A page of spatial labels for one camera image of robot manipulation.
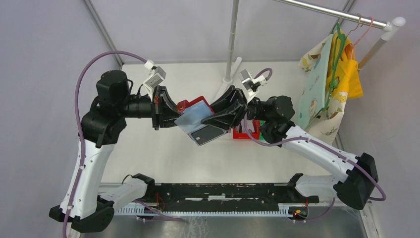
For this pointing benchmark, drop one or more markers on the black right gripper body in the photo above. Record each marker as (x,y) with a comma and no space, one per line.
(242,101)

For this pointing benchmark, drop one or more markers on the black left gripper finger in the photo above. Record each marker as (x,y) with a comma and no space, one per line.
(166,102)
(168,122)

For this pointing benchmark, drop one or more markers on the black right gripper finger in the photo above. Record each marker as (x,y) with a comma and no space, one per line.
(226,99)
(223,120)

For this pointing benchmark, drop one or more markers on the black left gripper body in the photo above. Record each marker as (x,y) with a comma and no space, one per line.
(159,111)

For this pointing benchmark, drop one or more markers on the red leather card holder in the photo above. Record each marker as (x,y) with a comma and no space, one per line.
(192,112)

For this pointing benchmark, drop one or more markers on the black credit card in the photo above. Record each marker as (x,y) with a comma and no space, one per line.
(206,134)

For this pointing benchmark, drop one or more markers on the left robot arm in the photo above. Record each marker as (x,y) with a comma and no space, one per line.
(83,208)

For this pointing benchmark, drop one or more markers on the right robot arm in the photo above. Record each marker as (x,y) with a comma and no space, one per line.
(353,178)

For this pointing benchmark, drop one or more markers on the red plastic bin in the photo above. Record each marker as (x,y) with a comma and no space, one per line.
(253,126)

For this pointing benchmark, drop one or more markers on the patterned cream cloth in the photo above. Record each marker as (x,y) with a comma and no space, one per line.
(313,116)

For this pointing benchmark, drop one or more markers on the yellow garment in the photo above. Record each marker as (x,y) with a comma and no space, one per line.
(347,82)

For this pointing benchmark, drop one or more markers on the small circuit board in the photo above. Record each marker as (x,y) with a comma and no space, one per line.
(299,214)

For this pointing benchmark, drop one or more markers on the green hanger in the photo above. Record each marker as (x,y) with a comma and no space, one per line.
(336,59)

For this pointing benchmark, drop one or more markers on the pink hanger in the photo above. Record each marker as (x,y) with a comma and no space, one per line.
(361,37)

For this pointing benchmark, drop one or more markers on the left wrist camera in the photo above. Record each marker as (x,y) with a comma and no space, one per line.
(156,77)

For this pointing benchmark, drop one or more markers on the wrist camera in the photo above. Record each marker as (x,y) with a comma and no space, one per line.
(156,77)
(251,84)

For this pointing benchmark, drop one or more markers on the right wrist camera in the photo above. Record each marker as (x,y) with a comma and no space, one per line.
(251,84)

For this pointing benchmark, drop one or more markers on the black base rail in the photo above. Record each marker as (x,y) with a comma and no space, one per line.
(224,197)

